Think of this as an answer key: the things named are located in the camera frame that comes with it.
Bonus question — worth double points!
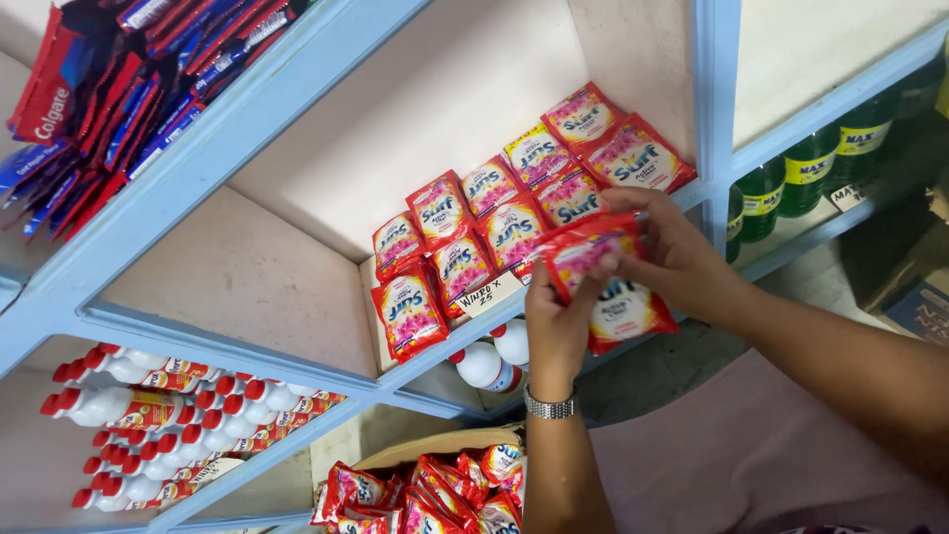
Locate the person's left hand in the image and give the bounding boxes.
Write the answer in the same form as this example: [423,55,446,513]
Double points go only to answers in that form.
[523,260,607,393]

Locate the person's right hand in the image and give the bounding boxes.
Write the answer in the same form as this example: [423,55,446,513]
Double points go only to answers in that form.
[601,185,744,329]

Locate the red detergent sachet strip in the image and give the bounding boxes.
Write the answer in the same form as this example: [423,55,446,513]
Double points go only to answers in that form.
[540,211,679,356]

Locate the white bleach bottle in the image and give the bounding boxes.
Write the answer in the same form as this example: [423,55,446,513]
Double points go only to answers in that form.
[489,317,531,368]
[448,341,524,394]

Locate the green liquid bottle yellow label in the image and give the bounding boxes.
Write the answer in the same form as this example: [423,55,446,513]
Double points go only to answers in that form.
[826,92,898,190]
[725,185,745,264]
[777,126,841,218]
[734,157,787,244]

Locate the silver metal wristwatch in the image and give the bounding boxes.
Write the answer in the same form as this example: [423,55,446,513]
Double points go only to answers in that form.
[523,386,579,421]

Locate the handwritten paper price label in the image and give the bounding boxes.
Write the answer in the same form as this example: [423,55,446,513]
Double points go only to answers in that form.
[830,181,870,212]
[456,270,524,318]
[189,457,244,483]

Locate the row of red detergent packets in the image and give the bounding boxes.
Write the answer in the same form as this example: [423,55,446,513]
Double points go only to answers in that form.
[369,82,698,364]

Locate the brown cardboard carton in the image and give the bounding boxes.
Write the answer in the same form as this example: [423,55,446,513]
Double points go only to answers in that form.
[311,424,527,534]

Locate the heap of red detergent pouches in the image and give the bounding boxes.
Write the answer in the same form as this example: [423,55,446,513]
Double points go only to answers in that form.
[311,444,526,534]

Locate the person's pink clothing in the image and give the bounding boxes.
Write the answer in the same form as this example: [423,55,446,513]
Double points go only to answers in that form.
[589,349,949,534]

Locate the cardboard box with blue print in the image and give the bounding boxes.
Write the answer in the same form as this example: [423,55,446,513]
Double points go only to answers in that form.
[863,245,949,346]

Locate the yellow container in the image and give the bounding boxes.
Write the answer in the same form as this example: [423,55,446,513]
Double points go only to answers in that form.
[936,37,949,120]

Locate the light blue wooden shelf unit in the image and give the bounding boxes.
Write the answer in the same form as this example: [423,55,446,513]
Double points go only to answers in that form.
[0,0,949,534]

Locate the rows of white red-capped bottles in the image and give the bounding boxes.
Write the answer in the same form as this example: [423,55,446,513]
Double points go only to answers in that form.
[41,341,348,513]

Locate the bundle of red blue toothpaste sachets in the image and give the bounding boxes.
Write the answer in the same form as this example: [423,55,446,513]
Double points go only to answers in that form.
[0,0,312,242]

